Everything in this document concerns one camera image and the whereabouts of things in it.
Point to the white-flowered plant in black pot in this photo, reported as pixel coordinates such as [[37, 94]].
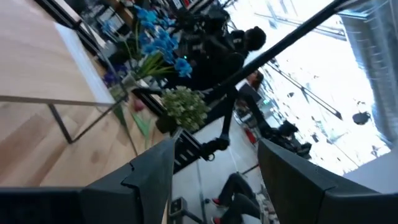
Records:
[[183, 105]]

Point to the person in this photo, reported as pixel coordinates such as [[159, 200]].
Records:
[[255, 39], [239, 199]]

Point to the black metal rig frame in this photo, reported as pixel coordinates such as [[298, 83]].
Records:
[[280, 46]]

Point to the purple flower bunch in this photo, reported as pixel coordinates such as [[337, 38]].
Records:
[[109, 78]]

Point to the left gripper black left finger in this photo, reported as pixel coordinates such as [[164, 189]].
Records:
[[130, 193]]

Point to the wooden shelf with black frame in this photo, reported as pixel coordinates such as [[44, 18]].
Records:
[[31, 62]]

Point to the blue flower bunch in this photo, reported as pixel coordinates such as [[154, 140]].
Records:
[[161, 46]]

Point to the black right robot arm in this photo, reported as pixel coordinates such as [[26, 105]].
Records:
[[194, 43]]

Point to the dark pink tulip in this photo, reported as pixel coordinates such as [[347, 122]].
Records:
[[138, 104]]

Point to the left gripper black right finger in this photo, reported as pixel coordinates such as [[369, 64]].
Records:
[[304, 193]]

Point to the clear glass vase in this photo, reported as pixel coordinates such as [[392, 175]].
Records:
[[129, 82]]

